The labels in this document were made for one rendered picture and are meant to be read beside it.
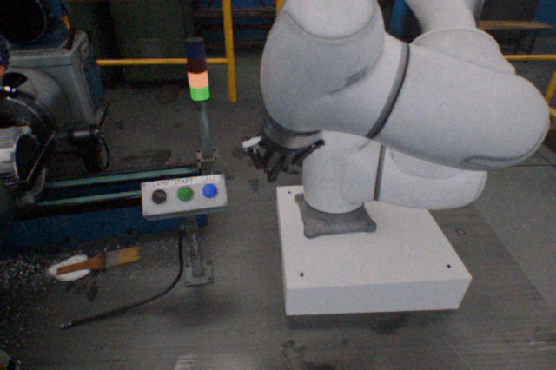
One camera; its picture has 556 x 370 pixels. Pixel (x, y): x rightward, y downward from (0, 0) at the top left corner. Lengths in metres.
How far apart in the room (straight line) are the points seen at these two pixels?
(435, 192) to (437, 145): 0.47
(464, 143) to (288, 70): 0.18
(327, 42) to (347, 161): 0.54
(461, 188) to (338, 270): 0.31
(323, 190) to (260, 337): 0.35
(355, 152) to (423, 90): 0.48
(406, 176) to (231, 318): 0.49
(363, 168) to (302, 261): 0.25
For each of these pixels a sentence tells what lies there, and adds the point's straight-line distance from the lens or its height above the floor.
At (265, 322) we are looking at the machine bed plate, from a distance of 0.88.
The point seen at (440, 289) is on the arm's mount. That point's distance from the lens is 0.92.
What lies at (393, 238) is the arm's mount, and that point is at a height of 0.89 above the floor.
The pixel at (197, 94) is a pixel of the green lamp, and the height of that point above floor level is 1.05.
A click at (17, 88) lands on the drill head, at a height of 1.15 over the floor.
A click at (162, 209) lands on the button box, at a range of 0.78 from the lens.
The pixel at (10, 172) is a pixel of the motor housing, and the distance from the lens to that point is 1.04.
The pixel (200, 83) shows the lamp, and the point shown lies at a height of 1.09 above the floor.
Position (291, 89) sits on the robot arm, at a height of 1.40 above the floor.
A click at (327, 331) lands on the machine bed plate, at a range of 0.88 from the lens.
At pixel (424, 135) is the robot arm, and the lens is 0.38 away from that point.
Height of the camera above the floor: 1.53
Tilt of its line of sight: 36 degrees down
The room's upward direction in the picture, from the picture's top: straight up
